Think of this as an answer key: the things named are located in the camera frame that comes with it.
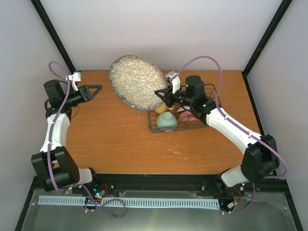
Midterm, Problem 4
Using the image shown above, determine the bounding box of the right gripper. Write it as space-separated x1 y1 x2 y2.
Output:
155 85 194 107

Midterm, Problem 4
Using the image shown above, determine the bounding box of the yellow ceramic mug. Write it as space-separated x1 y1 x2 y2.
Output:
154 103 174 114

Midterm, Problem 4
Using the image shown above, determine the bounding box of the light green ceramic bowl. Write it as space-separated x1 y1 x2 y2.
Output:
156 112 178 132

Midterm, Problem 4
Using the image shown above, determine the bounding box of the black wire dish rack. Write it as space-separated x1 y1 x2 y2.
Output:
146 83 217 133

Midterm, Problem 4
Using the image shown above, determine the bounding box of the pink polka dot plate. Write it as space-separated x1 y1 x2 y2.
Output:
179 111 198 122

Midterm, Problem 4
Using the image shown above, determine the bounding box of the grey speckled plate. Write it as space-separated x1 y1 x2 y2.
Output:
109 55 167 111

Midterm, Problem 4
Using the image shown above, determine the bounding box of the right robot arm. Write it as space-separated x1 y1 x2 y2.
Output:
155 76 280 194

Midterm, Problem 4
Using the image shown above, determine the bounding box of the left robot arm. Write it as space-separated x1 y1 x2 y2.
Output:
31 79 103 194

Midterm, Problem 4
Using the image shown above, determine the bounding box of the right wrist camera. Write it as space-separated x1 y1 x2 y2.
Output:
165 71 181 94

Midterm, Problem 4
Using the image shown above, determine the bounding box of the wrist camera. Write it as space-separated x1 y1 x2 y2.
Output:
68 72 81 91
165 71 181 94

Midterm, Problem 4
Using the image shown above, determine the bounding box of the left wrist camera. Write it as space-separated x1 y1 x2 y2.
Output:
68 72 81 91

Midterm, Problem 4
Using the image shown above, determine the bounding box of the black aluminium frame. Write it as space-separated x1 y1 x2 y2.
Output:
15 0 303 231

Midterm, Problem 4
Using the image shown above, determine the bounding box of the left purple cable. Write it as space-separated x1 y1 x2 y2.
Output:
47 60 126 218

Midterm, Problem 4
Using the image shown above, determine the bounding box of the purple cable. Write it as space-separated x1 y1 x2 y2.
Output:
168 55 289 215
47 60 126 218

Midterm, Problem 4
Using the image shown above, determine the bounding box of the light blue cable duct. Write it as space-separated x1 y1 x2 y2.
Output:
37 195 219 210

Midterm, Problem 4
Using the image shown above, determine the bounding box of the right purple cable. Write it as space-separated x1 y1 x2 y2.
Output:
168 55 289 215

